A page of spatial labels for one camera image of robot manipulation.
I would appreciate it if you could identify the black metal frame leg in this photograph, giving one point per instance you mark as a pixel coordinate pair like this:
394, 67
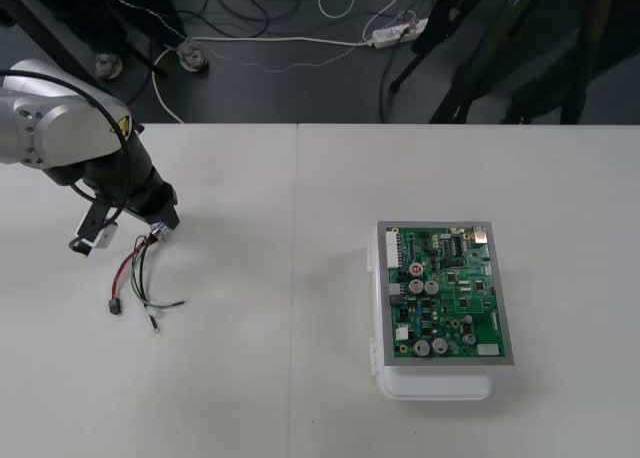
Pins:
30, 23

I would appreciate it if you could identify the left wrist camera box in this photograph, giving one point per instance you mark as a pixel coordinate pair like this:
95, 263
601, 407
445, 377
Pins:
102, 238

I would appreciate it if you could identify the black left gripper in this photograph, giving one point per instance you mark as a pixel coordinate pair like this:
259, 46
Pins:
157, 205

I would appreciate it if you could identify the white power strip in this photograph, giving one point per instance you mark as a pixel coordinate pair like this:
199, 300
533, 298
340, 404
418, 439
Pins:
395, 33

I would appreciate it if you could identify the black tripod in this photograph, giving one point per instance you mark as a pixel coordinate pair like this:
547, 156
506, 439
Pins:
415, 63

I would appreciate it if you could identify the silver and black left arm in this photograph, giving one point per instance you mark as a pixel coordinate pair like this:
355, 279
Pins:
60, 133

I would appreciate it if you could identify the green circuit board grey frame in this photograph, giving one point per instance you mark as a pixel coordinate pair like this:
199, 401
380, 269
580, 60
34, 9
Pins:
450, 298

